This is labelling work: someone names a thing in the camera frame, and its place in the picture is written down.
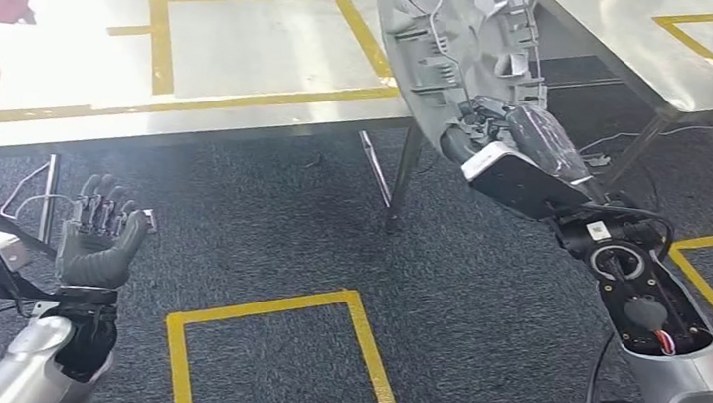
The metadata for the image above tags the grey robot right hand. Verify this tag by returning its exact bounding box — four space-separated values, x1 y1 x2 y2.
436 93 602 186

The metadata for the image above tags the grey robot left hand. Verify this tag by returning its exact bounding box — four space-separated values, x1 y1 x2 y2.
53 170 156 295

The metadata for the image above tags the silver plastic wheel hubcap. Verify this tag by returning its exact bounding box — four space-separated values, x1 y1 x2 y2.
353 0 559 171

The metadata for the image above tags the steel workbench table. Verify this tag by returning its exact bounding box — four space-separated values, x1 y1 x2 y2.
0 0 442 297

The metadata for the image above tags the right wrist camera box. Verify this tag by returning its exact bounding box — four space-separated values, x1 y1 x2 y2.
456 138 595 227

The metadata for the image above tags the white floor cable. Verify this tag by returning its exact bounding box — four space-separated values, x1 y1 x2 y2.
0 155 81 228
579 95 713 169

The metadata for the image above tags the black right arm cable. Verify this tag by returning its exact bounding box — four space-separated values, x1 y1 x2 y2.
584 330 616 403

